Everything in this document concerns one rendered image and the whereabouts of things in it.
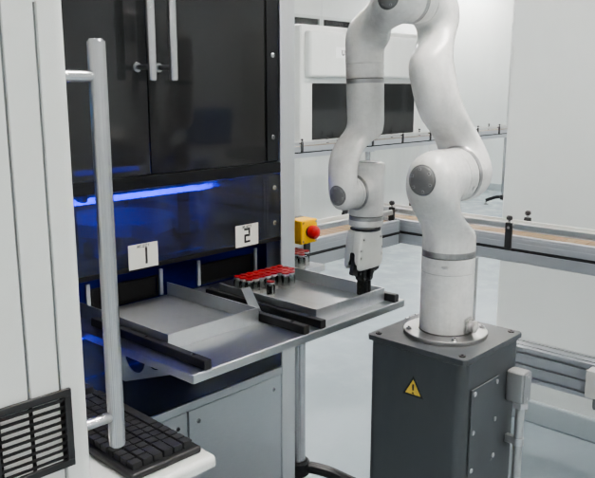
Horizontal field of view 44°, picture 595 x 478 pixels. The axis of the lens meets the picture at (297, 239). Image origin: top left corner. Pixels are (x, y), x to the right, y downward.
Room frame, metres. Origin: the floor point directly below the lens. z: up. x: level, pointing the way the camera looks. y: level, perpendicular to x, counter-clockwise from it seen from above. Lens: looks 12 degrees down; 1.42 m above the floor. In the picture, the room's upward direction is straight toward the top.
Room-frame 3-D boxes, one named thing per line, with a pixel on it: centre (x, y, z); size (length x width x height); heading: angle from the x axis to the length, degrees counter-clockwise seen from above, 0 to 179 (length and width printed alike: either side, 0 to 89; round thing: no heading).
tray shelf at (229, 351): (1.74, 0.14, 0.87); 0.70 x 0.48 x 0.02; 137
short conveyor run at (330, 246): (2.48, -0.10, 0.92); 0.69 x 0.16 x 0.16; 137
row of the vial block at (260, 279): (1.91, 0.07, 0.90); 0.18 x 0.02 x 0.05; 137
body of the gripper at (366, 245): (1.78, -0.17, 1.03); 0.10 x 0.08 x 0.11; 137
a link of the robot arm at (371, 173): (1.78, -0.17, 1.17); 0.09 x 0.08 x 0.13; 137
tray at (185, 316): (1.66, 0.30, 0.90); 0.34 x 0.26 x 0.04; 47
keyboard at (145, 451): (1.25, 0.35, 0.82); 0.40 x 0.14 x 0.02; 45
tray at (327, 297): (1.84, -0.01, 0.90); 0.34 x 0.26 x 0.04; 47
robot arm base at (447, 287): (1.62, -0.34, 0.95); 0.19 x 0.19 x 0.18
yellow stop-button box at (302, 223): (2.17, -0.01, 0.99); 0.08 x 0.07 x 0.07; 47
